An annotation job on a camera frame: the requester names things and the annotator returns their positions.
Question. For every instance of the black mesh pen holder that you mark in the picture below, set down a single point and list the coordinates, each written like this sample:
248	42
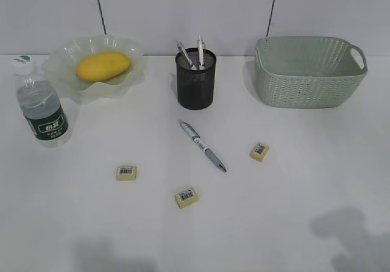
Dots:
195	88

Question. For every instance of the yellow eraser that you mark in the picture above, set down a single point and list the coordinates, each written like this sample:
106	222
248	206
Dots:
126	173
186	198
259	151

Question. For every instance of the yellow mango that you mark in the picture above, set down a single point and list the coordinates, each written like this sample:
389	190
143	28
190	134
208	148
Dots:
103	66

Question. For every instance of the yellow eraser left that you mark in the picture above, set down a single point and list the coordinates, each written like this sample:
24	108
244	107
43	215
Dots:
126	173

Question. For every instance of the yellow eraser right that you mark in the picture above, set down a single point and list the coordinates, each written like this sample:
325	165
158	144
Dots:
259	151

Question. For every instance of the pale green glass plate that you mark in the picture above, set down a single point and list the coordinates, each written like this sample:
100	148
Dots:
60	68

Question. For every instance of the blue grey ballpoint pen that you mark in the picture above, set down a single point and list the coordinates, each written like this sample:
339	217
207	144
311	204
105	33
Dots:
206	150

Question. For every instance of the grey clear ballpoint pen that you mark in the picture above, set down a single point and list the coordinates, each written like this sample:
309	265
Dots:
183	52

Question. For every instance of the yellow eraser middle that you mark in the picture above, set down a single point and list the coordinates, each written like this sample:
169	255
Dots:
186	198

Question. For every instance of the clear water bottle green label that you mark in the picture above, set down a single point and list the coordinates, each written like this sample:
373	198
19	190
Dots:
40	103

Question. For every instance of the green woven plastic basket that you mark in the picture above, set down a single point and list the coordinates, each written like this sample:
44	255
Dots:
307	72

